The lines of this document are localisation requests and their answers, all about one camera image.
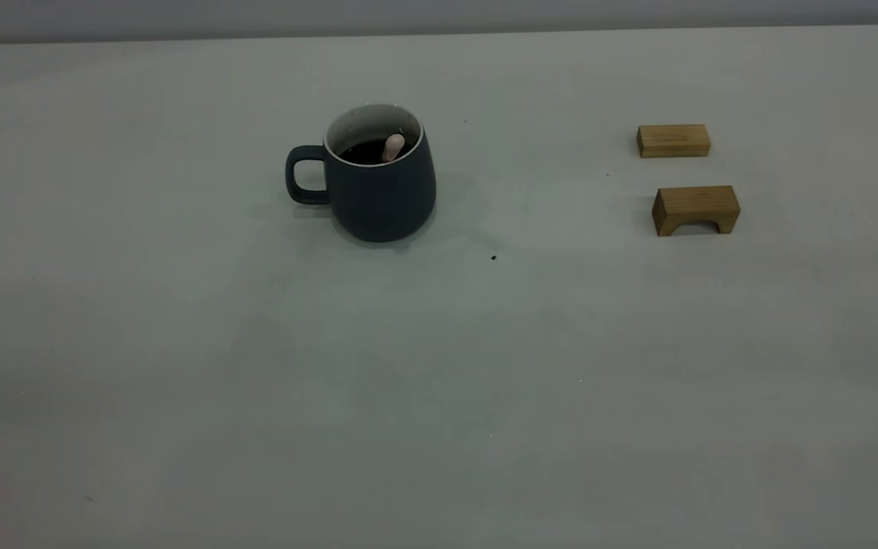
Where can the dark grey ceramic mug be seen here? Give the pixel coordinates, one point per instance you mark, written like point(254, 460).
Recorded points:
point(382, 198)

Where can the flat rectangular wooden block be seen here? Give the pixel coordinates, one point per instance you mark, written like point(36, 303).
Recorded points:
point(674, 141)

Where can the arched wooden block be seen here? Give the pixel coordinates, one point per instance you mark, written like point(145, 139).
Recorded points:
point(694, 202)

